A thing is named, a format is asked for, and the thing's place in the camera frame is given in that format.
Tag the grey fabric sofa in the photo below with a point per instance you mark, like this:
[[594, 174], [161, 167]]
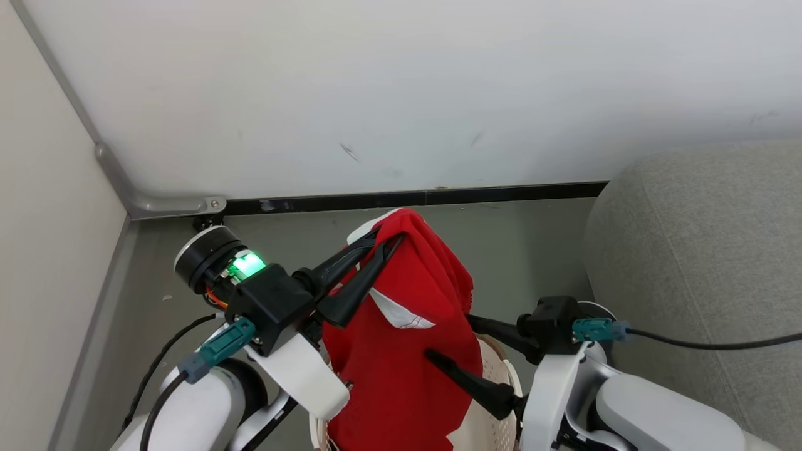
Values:
[[702, 250]]

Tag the black baseboard strip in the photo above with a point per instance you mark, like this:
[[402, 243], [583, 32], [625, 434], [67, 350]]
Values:
[[376, 200]]

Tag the black panel foot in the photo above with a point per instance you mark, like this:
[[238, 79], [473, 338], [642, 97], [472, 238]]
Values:
[[207, 222]]

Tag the grey metal panel frame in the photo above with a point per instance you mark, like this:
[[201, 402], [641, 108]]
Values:
[[156, 205]]

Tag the pink brown-rimmed laundry basket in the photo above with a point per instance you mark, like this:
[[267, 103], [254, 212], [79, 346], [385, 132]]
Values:
[[492, 360]]

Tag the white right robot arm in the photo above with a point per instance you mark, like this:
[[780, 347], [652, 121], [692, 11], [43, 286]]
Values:
[[658, 413]]

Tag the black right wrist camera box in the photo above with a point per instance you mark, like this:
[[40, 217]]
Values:
[[551, 326]]

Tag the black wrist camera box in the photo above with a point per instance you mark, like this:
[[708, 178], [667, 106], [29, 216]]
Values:
[[551, 326], [269, 307]]

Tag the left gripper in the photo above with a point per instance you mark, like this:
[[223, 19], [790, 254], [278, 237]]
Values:
[[210, 257]]

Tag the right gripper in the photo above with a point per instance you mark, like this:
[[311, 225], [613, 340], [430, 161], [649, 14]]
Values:
[[548, 401]]

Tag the red white-trimmed jersey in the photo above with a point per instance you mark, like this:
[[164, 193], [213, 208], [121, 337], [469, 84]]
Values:
[[401, 376]]

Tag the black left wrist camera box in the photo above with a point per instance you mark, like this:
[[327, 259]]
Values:
[[269, 307]]

